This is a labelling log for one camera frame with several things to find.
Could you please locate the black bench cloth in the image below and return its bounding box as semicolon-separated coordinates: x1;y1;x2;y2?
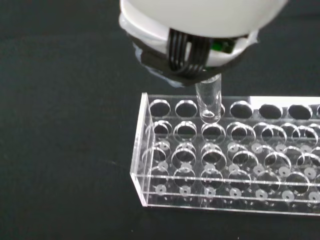
0;0;320;240

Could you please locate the clear acrylic test tube rack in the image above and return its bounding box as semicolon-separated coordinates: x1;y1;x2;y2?
129;92;320;216

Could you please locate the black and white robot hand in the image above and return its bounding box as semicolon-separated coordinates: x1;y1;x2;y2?
118;0;288;88

